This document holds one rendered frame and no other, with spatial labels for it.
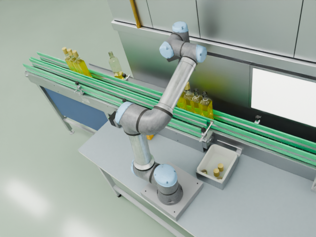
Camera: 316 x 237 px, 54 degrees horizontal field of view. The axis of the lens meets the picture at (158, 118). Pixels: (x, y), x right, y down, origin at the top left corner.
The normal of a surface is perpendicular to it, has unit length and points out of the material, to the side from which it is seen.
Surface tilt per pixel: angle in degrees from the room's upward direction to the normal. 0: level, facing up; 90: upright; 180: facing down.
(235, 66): 90
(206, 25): 90
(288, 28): 90
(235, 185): 0
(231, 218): 0
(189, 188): 3
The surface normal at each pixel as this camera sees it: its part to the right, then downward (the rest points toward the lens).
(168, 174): -0.04, -0.61
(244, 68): -0.54, 0.70
